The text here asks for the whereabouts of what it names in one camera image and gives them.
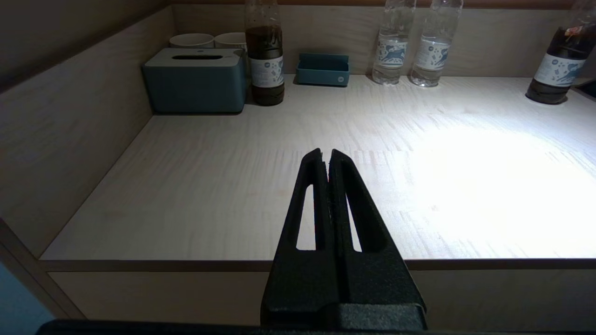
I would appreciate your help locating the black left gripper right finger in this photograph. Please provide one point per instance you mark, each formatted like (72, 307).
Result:
(377, 288)

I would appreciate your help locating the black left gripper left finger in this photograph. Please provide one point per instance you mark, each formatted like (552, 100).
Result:
(298, 288)

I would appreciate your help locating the small blue plastic tray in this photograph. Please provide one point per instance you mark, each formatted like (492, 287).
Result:
(322, 74)

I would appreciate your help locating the dark drink bottle, half full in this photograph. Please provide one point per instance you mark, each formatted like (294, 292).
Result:
(265, 70)

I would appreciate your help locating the blue-grey tissue box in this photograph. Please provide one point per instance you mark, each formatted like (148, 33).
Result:
(195, 81)

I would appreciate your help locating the clear water bottle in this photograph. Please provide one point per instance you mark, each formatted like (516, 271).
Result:
(390, 53)
(432, 56)

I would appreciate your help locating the white ceramic cup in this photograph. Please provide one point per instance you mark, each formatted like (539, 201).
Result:
(230, 41)
(191, 41)

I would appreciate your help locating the dark drink bottle, nearly full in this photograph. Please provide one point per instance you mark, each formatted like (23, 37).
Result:
(556, 72)

